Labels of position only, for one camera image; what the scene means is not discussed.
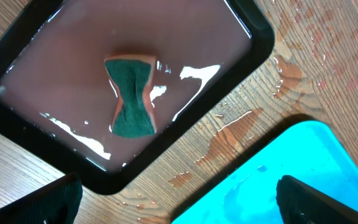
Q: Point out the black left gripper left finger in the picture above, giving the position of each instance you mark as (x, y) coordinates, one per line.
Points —
(57, 202)

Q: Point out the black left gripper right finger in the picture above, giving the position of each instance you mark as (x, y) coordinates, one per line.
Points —
(300, 203)

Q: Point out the pink green sponge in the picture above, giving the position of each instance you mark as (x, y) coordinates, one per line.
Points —
(131, 77)

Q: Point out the blue plastic tray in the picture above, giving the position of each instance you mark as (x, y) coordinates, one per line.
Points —
(307, 151)

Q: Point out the black tray of reddish water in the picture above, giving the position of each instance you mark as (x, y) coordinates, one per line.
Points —
(102, 88)

